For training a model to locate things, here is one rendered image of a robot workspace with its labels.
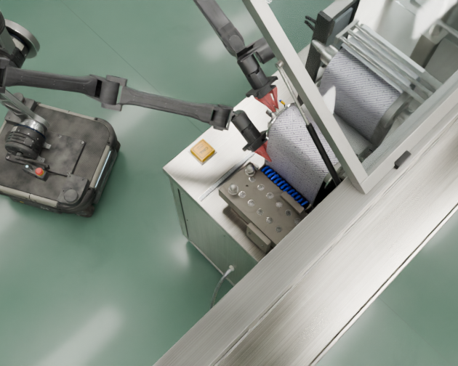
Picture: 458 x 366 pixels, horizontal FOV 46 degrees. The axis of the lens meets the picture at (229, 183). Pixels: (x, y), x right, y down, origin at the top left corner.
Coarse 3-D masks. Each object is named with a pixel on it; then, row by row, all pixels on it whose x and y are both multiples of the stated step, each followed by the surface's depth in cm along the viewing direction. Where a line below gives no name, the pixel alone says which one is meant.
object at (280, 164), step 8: (272, 152) 184; (280, 152) 179; (272, 160) 189; (280, 160) 183; (288, 160) 178; (272, 168) 194; (280, 168) 188; (288, 168) 183; (296, 168) 178; (280, 176) 193; (288, 176) 188; (296, 176) 182; (304, 176) 177; (296, 184) 187; (304, 184) 182; (312, 184) 177; (304, 192) 187; (312, 192) 181; (312, 200) 186
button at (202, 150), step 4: (200, 140) 210; (204, 140) 209; (196, 144) 209; (200, 144) 209; (204, 144) 209; (208, 144) 209; (192, 148) 208; (196, 148) 208; (200, 148) 208; (204, 148) 208; (208, 148) 208; (212, 148) 208; (192, 152) 209; (196, 152) 207; (200, 152) 207; (204, 152) 207; (208, 152) 207; (212, 152) 209; (196, 156) 208; (200, 156) 207; (204, 156) 207; (208, 156) 208; (200, 160) 208; (204, 160) 208
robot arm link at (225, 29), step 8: (200, 0) 169; (208, 0) 169; (200, 8) 170; (208, 8) 169; (216, 8) 169; (208, 16) 169; (216, 16) 168; (224, 16) 168; (216, 24) 168; (224, 24) 167; (232, 24) 167; (216, 32) 170; (224, 32) 167; (232, 32) 167; (224, 40) 167; (232, 48) 166
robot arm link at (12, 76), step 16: (0, 64) 156; (0, 80) 161; (16, 80) 160; (32, 80) 164; (48, 80) 167; (64, 80) 171; (80, 80) 175; (96, 80) 178; (96, 96) 183; (112, 96) 176
